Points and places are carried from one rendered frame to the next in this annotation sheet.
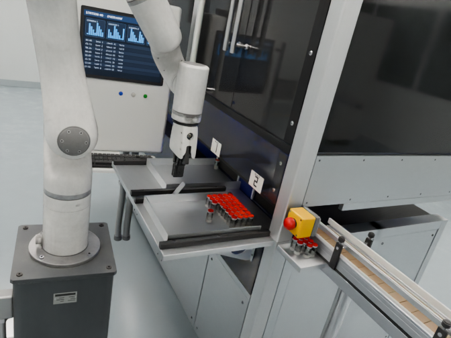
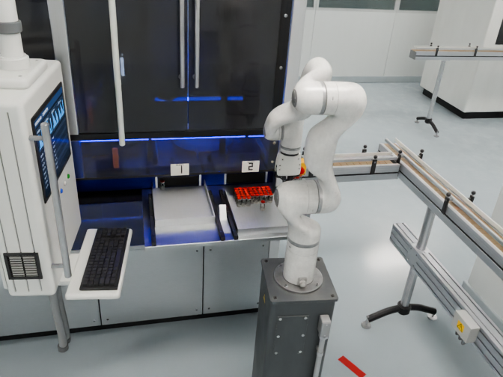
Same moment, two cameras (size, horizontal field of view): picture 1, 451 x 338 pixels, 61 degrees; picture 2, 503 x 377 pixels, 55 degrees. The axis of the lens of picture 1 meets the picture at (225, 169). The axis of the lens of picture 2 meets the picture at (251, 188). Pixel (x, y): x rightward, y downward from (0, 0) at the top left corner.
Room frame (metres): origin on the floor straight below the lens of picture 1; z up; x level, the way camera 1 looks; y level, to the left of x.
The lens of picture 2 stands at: (0.67, 1.88, 2.07)
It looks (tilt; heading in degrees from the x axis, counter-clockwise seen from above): 29 degrees down; 287
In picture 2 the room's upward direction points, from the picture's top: 4 degrees clockwise
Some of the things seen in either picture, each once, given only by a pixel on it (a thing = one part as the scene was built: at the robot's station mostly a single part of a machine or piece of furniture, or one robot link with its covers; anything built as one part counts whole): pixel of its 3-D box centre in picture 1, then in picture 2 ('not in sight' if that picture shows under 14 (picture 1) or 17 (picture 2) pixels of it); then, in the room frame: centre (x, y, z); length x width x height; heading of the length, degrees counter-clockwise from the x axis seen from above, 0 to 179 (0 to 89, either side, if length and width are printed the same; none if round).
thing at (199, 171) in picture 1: (192, 173); (181, 201); (1.54, 0.14, 0.90); 0.34 x 0.26 x 0.04; 122
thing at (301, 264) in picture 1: (304, 255); not in sight; (1.11, -0.32, 0.87); 0.14 x 0.13 x 0.02; 122
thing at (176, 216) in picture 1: (201, 214); (258, 209); (1.19, 0.05, 0.90); 0.34 x 0.26 x 0.04; 121
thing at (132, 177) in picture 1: (192, 198); (220, 212); (1.35, 0.11, 0.87); 0.70 x 0.48 x 0.02; 32
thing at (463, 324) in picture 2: not in sight; (465, 326); (0.18, -0.01, 0.50); 0.12 x 0.05 x 0.09; 122
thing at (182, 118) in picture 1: (186, 116); (290, 147); (1.05, 0.14, 1.27); 0.09 x 0.08 x 0.03; 32
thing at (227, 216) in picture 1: (223, 210); (254, 198); (1.23, -0.02, 0.91); 0.18 x 0.02 x 0.05; 31
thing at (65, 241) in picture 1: (66, 219); (300, 258); (0.91, 0.41, 0.95); 0.19 x 0.19 x 0.18
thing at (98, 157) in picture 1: (113, 160); (106, 255); (1.68, 0.54, 0.82); 0.40 x 0.14 x 0.02; 115
